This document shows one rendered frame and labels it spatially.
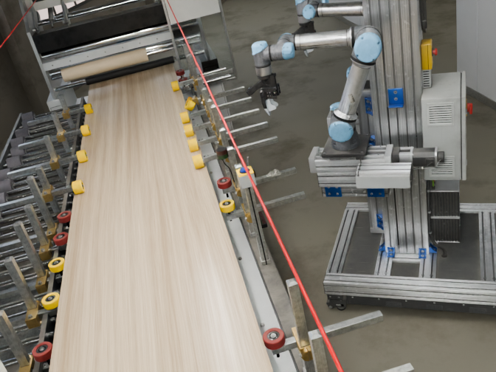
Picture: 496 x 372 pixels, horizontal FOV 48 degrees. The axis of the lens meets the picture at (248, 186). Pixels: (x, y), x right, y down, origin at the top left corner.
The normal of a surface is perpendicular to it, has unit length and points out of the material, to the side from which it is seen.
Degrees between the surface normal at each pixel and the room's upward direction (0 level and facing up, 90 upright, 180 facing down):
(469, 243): 0
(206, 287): 0
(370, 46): 83
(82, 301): 0
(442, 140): 90
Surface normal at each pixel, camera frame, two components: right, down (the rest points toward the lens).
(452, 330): -0.19, -0.85
